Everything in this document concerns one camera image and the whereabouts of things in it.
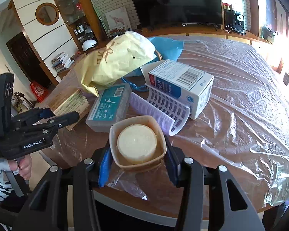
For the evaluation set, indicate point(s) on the yellow paper bag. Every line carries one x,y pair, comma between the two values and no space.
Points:
120,60

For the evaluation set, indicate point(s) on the gold cardboard box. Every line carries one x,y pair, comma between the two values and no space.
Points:
67,102

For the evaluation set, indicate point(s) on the white round disc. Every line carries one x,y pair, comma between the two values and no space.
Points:
137,142

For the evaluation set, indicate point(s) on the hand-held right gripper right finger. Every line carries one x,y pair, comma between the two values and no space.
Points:
171,170

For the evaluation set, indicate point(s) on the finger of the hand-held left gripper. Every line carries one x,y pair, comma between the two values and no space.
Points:
46,112
67,118

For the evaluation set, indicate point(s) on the elephant picture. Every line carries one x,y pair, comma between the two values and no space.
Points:
118,20

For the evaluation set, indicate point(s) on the black television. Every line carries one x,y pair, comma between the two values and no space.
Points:
175,2

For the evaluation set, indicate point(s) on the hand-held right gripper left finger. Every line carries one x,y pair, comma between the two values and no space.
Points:
104,170

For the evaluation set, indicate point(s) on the glass display cabinet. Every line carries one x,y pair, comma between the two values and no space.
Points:
69,4

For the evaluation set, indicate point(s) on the dark wooden door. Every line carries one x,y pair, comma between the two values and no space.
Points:
26,60

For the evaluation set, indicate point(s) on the red bag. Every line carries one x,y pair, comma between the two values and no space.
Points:
39,92

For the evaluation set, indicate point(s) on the clear box with teal label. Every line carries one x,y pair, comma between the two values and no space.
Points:
106,105

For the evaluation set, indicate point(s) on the lavender plastic grid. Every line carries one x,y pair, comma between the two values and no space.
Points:
147,108

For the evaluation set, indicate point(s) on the person's left forearm striped sleeve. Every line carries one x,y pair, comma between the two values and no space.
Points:
0,187

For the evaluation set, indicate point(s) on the white dome lamp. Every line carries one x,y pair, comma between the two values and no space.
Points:
89,44

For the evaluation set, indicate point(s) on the person's left hand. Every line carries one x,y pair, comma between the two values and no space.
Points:
24,167

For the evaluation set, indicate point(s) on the black coffee machine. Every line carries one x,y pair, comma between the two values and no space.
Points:
234,20

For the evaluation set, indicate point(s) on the white blue medicine box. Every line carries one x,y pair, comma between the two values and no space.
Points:
183,84

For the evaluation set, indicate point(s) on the round wooden wall mirror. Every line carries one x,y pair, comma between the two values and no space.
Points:
47,14

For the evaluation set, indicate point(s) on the stack of books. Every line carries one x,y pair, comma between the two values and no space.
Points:
62,62

